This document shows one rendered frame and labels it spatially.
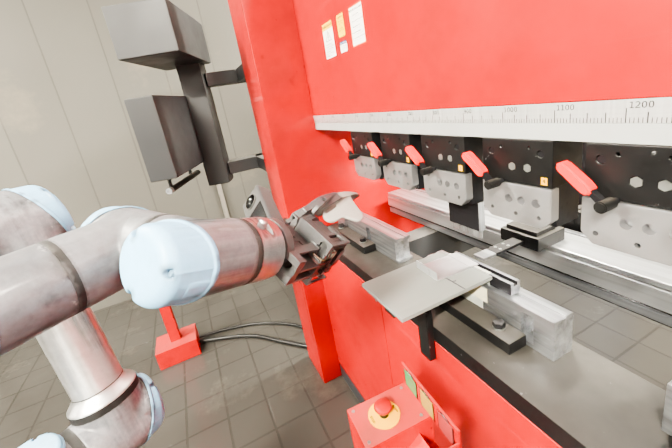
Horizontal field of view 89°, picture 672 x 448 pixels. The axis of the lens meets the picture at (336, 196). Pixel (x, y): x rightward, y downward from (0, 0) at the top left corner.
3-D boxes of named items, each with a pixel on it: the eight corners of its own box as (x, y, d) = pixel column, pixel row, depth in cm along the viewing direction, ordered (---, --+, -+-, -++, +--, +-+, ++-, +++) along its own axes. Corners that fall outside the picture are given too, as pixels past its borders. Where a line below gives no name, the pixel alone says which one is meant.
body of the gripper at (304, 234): (326, 279, 51) (275, 298, 41) (289, 242, 55) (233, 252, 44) (354, 239, 49) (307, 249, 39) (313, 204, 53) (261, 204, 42)
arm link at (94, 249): (21, 230, 34) (78, 248, 28) (132, 193, 43) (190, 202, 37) (50, 297, 36) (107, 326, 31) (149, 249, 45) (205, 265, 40)
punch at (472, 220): (450, 228, 92) (447, 195, 89) (456, 226, 93) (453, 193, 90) (479, 239, 83) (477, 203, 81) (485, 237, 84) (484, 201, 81)
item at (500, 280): (449, 263, 96) (448, 254, 95) (457, 260, 97) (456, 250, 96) (511, 295, 78) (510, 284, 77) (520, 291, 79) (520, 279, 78)
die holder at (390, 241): (338, 225, 164) (335, 207, 161) (349, 222, 166) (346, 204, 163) (399, 264, 119) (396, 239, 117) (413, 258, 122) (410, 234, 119)
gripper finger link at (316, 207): (340, 211, 55) (299, 240, 50) (332, 205, 56) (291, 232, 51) (344, 192, 51) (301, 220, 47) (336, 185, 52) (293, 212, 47)
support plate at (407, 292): (361, 287, 88) (361, 283, 88) (440, 254, 98) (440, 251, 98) (402, 323, 72) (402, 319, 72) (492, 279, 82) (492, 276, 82)
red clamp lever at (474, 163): (461, 151, 71) (492, 186, 66) (476, 147, 72) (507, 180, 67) (457, 157, 72) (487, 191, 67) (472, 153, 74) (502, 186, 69)
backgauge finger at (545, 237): (462, 255, 96) (461, 239, 95) (525, 228, 106) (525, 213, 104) (497, 271, 86) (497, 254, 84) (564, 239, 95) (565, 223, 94)
